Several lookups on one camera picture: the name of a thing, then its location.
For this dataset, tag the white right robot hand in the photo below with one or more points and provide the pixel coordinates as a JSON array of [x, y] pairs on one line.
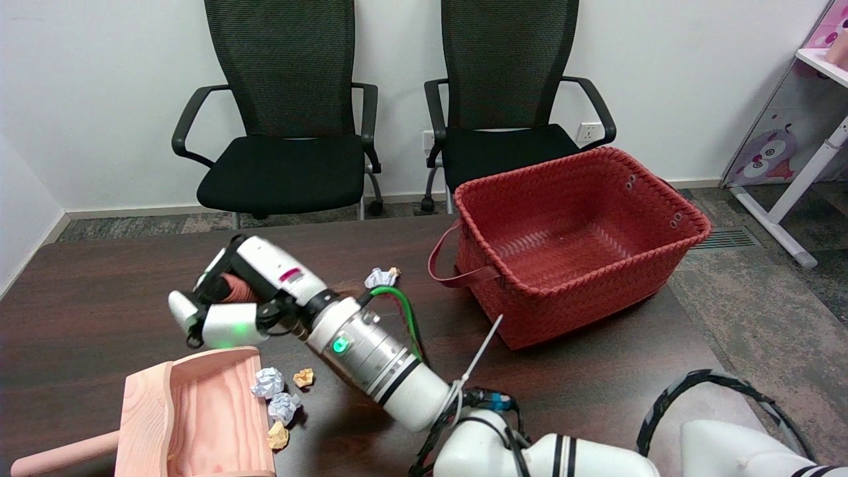
[[278, 265]]

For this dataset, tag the brown straw hand broom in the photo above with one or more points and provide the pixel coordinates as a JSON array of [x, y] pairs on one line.
[[236, 289]]

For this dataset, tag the white paper ball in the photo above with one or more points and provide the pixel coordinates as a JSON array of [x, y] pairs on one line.
[[267, 382], [377, 278], [283, 407]]

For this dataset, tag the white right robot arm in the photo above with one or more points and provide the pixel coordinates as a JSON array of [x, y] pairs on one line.
[[384, 364]]

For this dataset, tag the wooden dustpan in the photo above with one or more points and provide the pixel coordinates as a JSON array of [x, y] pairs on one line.
[[199, 424]]

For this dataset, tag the black mesh office chair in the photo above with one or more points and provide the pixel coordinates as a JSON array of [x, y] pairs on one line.
[[503, 66], [285, 66]]

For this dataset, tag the white zip tie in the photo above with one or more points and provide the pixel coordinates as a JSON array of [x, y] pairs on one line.
[[480, 348]]

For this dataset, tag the red woven basket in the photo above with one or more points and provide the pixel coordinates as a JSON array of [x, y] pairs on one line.
[[596, 199]]

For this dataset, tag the metal floor vent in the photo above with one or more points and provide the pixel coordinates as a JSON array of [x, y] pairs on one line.
[[725, 238]]

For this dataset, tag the pink cartoon children desk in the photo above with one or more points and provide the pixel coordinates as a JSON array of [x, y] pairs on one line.
[[768, 152]]

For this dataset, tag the pink cup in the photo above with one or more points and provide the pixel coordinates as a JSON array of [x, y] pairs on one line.
[[840, 50]]

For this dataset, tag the white wall socket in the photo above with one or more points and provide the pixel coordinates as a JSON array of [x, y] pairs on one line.
[[588, 131], [428, 137]]

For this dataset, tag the white desk leg frame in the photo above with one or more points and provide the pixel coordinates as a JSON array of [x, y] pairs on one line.
[[828, 146]]

